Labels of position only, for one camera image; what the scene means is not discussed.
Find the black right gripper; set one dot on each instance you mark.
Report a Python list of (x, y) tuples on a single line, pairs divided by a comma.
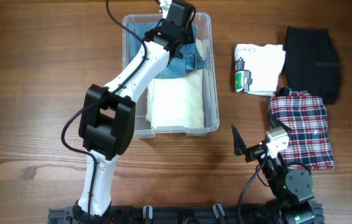
[(253, 152)]

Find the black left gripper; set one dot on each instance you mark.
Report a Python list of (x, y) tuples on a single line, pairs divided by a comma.
[(191, 38)]

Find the blue denim jeans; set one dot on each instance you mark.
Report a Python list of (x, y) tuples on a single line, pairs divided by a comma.
[(178, 68)]

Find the red navy plaid shirt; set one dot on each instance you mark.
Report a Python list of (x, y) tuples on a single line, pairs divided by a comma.
[(306, 116)]

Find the cream white cloth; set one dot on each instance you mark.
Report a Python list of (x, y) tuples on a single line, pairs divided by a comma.
[(176, 101)]

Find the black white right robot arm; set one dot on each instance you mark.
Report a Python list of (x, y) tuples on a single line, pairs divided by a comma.
[(291, 183)]

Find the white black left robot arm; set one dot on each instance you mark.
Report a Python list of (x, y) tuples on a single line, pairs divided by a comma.
[(108, 114)]

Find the white pixel print t-shirt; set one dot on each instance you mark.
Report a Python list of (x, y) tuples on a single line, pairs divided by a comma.
[(257, 68)]

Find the clear plastic storage bin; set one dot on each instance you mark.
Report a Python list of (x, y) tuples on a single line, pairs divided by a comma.
[(209, 92)]

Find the folded black garment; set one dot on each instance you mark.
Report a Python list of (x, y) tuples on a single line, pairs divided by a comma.
[(312, 63)]

